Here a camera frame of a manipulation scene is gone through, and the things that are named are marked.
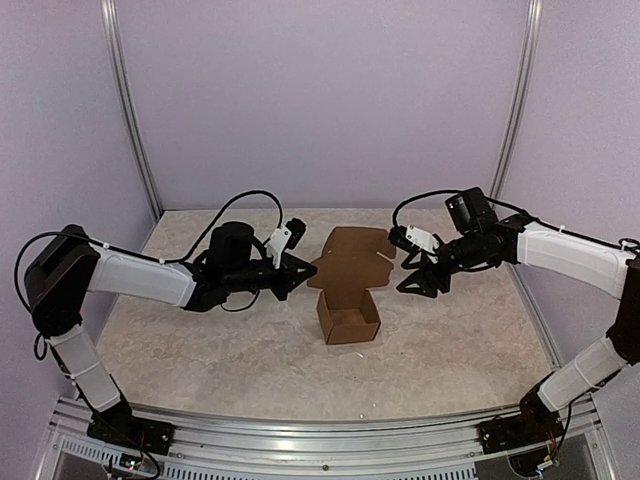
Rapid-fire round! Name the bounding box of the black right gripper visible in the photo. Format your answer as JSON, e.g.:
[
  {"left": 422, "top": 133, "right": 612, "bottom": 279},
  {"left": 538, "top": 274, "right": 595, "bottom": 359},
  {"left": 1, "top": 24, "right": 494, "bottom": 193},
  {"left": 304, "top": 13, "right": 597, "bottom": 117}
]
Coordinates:
[{"left": 398, "top": 229, "right": 486, "bottom": 297}]

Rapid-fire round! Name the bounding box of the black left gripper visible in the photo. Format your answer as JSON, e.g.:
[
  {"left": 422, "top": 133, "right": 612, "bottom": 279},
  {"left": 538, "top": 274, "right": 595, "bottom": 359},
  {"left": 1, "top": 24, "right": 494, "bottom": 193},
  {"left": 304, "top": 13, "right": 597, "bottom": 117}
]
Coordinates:
[{"left": 225, "top": 253, "right": 318, "bottom": 301}]

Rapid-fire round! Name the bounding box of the brown cardboard paper box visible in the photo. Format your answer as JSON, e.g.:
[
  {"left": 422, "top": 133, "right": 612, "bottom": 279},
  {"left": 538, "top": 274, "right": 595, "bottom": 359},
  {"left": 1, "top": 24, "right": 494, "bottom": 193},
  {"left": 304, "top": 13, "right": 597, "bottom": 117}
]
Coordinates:
[{"left": 307, "top": 226, "right": 396, "bottom": 345}]

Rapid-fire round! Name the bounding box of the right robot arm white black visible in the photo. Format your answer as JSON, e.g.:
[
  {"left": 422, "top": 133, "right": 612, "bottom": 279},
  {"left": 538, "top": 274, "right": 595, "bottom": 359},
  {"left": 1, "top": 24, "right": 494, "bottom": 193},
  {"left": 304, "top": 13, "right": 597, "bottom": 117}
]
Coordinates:
[{"left": 389, "top": 187, "right": 639, "bottom": 453}]

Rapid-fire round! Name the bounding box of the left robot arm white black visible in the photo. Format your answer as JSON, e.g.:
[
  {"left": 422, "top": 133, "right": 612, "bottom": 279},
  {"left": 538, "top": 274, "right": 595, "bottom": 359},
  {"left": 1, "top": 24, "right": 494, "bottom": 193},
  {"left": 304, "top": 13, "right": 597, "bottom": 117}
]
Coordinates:
[{"left": 18, "top": 218, "right": 317, "bottom": 445}]

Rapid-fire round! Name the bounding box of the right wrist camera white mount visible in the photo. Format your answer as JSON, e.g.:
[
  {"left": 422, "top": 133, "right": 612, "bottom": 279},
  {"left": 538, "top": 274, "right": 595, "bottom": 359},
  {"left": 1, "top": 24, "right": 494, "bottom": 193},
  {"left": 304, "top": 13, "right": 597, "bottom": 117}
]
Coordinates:
[{"left": 388, "top": 225, "right": 441, "bottom": 258}]

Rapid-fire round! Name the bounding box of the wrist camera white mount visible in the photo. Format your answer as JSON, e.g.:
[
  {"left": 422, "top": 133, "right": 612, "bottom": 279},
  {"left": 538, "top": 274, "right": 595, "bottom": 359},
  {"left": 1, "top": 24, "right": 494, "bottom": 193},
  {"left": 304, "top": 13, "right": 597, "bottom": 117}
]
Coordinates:
[
  {"left": 388, "top": 225, "right": 441, "bottom": 258},
  {"left": 264, "top": 218, "right": 306, "bottom": 270}
]

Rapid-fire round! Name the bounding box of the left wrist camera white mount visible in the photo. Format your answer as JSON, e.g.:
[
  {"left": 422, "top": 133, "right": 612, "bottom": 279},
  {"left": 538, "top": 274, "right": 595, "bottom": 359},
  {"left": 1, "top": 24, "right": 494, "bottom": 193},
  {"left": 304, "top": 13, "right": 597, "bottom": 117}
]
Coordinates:
[{"left": 264, "top": 218, "right": 306, "bottom": 270}]

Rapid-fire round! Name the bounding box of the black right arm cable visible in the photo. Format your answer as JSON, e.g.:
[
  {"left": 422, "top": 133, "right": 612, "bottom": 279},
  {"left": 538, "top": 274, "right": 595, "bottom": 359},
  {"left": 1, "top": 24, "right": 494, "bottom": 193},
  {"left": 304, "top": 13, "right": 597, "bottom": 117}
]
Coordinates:
[{"left": 391, "top": 188, "right": 639, "bottom": 251}]

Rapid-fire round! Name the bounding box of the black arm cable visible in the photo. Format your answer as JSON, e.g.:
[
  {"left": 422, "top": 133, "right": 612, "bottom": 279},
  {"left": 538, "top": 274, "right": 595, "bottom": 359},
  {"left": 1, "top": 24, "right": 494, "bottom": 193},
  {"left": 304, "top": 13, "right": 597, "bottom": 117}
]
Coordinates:
[
  {"left": 13, "top": 188, "right": 286, "bottom": 301},
  {"left": 391, "top": 188, "right": 639, "bottom": 251}
]

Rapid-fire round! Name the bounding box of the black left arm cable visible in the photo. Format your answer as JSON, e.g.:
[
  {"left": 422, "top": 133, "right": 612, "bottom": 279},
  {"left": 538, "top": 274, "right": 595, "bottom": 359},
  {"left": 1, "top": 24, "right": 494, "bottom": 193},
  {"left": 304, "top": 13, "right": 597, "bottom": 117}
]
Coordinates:
[{"left": 13, "top": 188, "right": 286, "bottom": 301}]

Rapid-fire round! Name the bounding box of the front aluminium rail frame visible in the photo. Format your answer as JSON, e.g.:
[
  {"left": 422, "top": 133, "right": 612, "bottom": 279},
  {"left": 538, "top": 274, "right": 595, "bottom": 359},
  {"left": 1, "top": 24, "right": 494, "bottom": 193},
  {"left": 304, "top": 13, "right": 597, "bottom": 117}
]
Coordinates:
[{"left": 27, "top": 397, "right": 622, "bottom": 479}]

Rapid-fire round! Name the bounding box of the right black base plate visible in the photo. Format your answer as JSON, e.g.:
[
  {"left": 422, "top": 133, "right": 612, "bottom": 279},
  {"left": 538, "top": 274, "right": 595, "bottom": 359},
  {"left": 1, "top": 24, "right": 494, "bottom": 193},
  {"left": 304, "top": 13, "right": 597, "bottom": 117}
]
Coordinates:
[{"left": 477, "top": 413, "right": 564, "bottom": 454}]

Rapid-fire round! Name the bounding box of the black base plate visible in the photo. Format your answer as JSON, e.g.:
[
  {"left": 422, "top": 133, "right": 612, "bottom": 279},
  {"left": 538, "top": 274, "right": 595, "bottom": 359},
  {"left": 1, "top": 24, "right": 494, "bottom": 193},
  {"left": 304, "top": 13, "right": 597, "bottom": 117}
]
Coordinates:
[
  {"left": 87, "top": 399, "right": 176, "bottom": 456},
  {"left": 477, "top": 413, "right": 564, "bottom": 454}
]

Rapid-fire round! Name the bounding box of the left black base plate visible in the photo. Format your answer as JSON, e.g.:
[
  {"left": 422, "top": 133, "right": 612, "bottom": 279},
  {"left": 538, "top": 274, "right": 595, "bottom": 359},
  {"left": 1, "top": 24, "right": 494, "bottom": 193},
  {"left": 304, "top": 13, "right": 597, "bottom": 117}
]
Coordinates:
[{"left": 87, "top": 399, "right": 176, "bottom": 456}]

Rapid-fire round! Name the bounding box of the right aluminium frame post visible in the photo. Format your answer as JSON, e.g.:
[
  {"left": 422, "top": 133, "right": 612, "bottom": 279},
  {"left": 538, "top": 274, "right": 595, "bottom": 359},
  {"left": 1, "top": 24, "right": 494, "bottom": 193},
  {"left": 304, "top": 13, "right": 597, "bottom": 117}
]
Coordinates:
[{"left": 490, "top": 0, "right": 543, "bottom": 198}]

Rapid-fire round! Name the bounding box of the aluminium frame post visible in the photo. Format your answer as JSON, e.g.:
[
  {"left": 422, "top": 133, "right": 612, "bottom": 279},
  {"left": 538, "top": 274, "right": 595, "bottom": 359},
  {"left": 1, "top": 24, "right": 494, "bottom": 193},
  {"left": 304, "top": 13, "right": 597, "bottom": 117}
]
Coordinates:
[
  {"left": 490, "top": 0, "right": 543, "bottom": 198},
  {"left": 100, "top": 0, "right": 164, "bottom": 222}
]

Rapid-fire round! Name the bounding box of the left aluminium frame post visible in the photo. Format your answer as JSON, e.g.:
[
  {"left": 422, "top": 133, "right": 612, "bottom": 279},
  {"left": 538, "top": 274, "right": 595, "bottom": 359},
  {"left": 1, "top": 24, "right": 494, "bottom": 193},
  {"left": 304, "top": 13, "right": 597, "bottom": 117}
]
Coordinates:
[{"left": 100, "top": 0, "right": 164, "bottom": 222}]

